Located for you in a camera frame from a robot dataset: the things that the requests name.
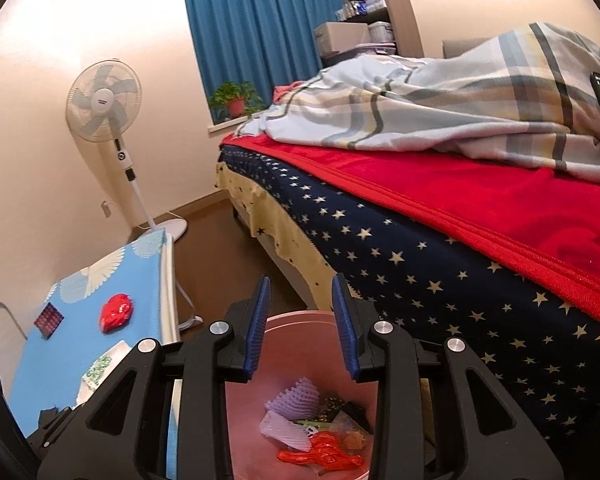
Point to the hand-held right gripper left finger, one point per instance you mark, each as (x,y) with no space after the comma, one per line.
(257,330)

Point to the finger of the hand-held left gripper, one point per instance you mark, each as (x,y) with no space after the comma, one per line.
(52,425)

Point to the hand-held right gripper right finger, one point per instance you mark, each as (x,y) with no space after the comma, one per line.
(345,330)

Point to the pink plastic bin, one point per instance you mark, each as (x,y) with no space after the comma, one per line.
(290,355)

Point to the black floral cloth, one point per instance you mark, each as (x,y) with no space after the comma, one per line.
(337,405)

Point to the pale purple foam net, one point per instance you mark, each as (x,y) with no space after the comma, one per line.
(295,400)

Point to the white foam net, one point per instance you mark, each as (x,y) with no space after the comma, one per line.
(285,432)

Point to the large red plastic bag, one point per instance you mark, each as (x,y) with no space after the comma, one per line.
(325,452)

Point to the white green-printed plastic bag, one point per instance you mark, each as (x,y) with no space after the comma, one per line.
(102,365)

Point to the starry navy and yellow bedsheet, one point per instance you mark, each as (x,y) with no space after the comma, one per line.
(430,300)

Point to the dark red patterned box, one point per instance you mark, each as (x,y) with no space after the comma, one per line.
(49,321)

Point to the small red plastic bag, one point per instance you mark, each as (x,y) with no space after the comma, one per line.
(116,312)

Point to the red blanket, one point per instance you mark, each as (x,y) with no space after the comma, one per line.
(480,195)

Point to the white window sill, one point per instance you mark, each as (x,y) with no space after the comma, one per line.
(225,125)

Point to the potted green plant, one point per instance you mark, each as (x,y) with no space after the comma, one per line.
(237,106)

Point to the pink cloth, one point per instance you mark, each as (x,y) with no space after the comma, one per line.
(280,92)

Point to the plaid quilt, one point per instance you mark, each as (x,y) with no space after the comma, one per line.
(430,100)

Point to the white standing fan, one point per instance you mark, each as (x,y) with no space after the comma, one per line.
(102,100)

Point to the cardboard box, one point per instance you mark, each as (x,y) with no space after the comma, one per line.
(340,37)

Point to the blue curtain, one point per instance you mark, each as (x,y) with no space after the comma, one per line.
(260,35)

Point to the wooden shelf with items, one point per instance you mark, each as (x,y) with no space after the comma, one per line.
(365,5)

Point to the white table frame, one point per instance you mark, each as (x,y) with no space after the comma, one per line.
(169,305)

